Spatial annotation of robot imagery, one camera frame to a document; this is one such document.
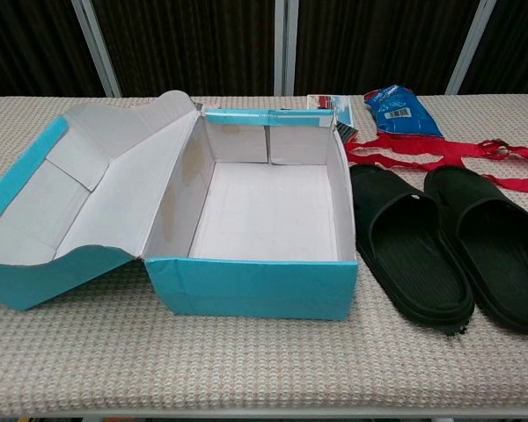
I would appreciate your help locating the black rubber slipper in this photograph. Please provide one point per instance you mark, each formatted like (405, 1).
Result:
(413, 264)
(501, 272)

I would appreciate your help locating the light blue shoe box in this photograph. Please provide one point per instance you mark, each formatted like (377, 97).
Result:
(246, 285)

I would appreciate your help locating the beige cloth-covered table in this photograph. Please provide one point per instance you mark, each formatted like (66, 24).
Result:
(246, 365)

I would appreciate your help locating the grey knitted work glove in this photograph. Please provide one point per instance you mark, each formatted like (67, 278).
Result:
(346, 133)

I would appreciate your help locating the white red printed card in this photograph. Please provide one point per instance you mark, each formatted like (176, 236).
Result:
(341, 110)

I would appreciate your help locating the blue snack packet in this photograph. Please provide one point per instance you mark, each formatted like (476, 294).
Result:
(400, 121)

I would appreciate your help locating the white metal partition post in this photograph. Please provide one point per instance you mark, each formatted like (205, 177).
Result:
(468, 48)
(97, 48)
(286, 44)

